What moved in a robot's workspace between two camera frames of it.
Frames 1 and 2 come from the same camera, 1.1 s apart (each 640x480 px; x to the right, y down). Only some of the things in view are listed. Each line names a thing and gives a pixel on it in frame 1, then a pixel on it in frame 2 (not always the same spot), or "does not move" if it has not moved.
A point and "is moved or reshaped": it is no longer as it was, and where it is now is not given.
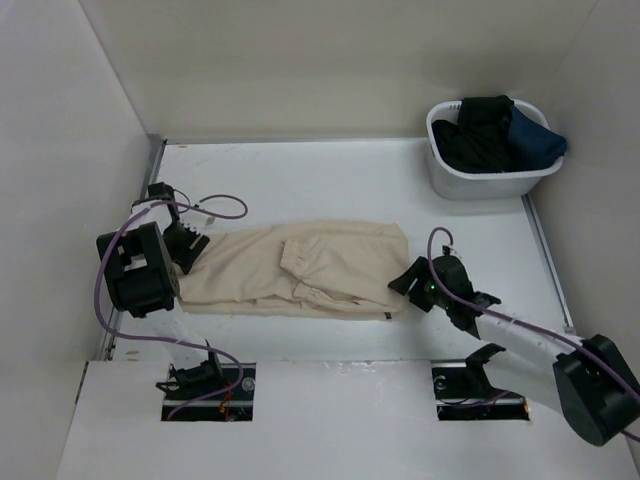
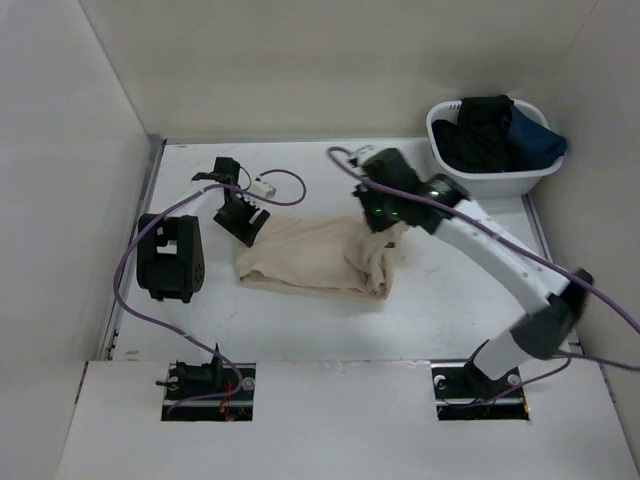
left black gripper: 185,256 to 245,231
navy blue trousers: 531,146 does not move
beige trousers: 315,268 is moved or reshaped
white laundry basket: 458,184 does not move
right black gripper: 421,271 to 376,224
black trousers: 480,142 does not move
